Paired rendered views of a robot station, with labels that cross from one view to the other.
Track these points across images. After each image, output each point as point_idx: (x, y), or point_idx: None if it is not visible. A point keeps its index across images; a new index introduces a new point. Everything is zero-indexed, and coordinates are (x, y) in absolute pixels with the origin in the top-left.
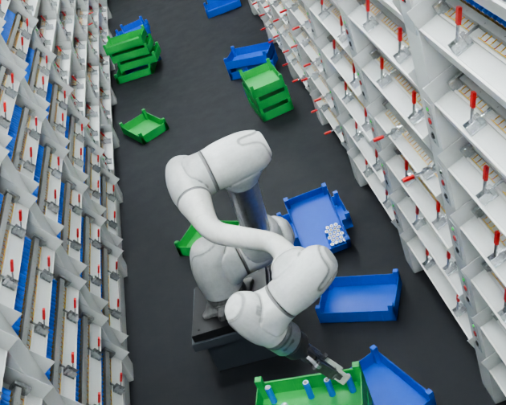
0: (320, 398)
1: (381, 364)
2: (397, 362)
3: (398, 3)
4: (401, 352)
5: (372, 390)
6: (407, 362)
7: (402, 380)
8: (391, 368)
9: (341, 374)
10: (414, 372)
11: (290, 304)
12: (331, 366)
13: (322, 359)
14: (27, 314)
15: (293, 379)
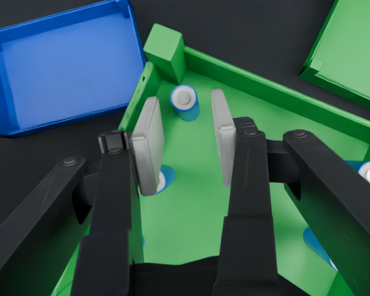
0: (157, 219)
1: (6, 44)
2: (16, 20)
3: None
4: (2, 4)
5: (45, 82)
6: (27, 6)
7: (56, 29)
8: (26, 33)
9: (233, 118)
10: (51, 6)
11: None
12: (266, 154)
13: (252, 199)
14: None
15: (59, 290)
